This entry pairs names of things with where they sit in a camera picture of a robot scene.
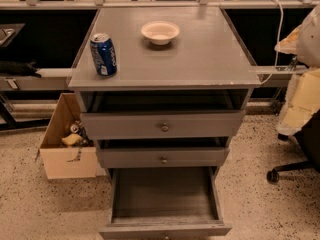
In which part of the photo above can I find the yellow object in box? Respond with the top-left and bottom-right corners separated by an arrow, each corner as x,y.
61,133 -> 82,146

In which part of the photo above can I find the white ceramic bowl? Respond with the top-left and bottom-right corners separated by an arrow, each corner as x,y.
141,21 -> 180,45

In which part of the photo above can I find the grey bottom drawer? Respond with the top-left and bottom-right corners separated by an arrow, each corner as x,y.
100,167 -> 231,240

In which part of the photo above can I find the can in cardboard box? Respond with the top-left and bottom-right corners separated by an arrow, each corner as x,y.
70,124 -> 79,133

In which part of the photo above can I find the grey drawer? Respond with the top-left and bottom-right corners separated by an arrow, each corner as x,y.
81,91 -> 244,140
100,167 -> 231,240
97,137 -> 229,168

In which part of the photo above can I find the grey middle drawer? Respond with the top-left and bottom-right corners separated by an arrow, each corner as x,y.
97,137 -> 229,168

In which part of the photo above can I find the black office chair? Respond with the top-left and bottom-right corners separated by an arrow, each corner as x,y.
266,111 -> 320,183

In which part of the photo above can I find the cardboard box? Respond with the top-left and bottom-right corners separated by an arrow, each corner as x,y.
39,93 -> 97,179

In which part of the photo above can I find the grey top drawer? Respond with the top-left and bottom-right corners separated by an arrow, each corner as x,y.
81,91 -> 244,140

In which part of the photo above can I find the grey drawer cabinet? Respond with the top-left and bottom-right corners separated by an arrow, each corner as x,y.
67,6 -> 262,240

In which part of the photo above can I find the white cable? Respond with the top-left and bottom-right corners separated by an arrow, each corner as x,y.
260,0 -> 285,86

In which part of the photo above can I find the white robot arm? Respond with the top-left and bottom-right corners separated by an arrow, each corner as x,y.
275,5 -> 320,135

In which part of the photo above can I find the blue pepsi can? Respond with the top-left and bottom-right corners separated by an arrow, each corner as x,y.
90,33 -> 117,77

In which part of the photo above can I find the black cloth on shelf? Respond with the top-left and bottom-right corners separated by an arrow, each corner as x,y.
0,61 -> 41,78

